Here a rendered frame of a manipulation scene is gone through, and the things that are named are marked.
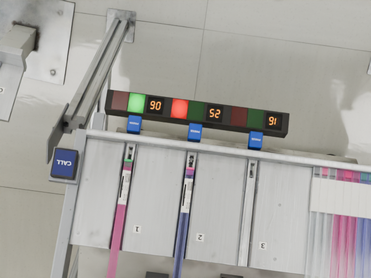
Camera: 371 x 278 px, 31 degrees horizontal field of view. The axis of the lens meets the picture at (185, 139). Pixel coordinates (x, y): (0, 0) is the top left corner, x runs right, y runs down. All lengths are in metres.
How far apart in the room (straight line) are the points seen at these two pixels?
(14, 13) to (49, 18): 0.10
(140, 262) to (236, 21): 0.74
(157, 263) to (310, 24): 0.80
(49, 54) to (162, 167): 0.83
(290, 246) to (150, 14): 0.90
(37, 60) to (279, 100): 0.70
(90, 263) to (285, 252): 0.48
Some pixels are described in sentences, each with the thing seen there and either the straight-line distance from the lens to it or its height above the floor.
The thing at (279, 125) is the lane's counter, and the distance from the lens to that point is 1.22.
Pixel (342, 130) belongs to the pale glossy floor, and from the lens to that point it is 1.99.
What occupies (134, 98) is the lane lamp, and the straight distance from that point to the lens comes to 1.22.
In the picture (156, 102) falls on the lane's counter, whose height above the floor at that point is 0.66.
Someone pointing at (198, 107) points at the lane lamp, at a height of 0.65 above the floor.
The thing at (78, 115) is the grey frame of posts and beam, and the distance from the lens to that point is 1.27.
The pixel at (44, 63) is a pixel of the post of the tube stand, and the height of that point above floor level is 0.01.
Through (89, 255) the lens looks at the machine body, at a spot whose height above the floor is 0.62.
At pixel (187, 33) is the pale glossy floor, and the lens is 1.85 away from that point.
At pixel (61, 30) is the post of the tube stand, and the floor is 0.01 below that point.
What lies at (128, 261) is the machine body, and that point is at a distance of 1.45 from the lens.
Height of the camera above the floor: 1.76
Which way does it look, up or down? 63 degrees down
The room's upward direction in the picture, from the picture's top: 173 degrees counter-clockwise
